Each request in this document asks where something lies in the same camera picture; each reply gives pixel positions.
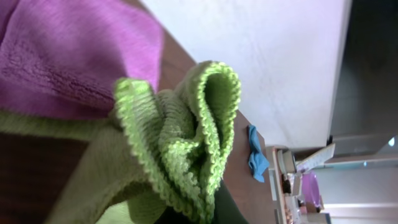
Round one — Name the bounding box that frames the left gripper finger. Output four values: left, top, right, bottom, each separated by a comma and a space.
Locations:
214, 180, 248, 224

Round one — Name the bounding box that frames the light green microfiber cloth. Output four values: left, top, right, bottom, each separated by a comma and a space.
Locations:
47, 61, 241, 224

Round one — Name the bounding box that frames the blue crumpled cloth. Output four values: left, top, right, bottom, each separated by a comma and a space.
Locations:
248, 124, 269, 183

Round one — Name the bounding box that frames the green folded cloth under purple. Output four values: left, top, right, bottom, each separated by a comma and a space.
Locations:
1, 110, 118, 141

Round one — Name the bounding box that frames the cluttered background shelf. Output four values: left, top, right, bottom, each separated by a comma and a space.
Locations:
266, 143, 335, 224

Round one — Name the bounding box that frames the purple round background object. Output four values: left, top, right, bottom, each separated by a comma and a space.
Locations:
302, 171, 321, 208

